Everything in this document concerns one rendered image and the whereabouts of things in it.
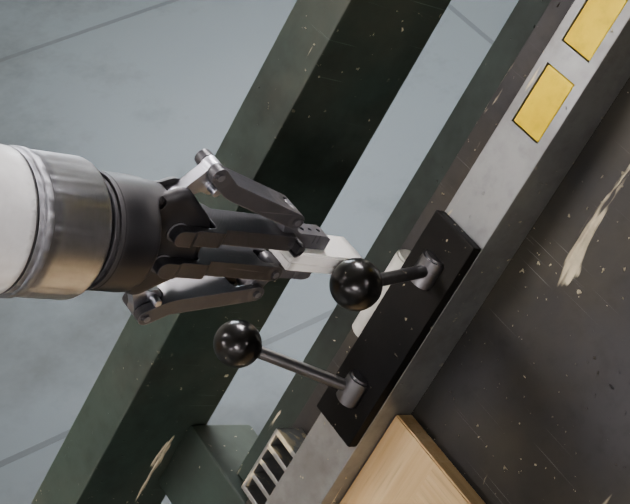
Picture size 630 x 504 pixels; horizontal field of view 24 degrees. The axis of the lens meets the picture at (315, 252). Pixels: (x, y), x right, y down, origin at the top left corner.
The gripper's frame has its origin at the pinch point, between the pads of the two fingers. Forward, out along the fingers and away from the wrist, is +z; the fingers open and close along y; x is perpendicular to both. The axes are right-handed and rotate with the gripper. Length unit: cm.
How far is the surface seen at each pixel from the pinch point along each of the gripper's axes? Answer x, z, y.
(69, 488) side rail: -23, 12, 45
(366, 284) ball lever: 4.8, 0.8, -1.0
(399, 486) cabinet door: 7.2, 14.7, 16.6
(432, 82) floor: -171, 200, 57
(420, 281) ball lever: 1.2, 10.7, 0.8
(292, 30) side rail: -25.3, 11.7, -5.9
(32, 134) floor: -205, 121, 108
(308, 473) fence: 0.4, 12.6, 21.5
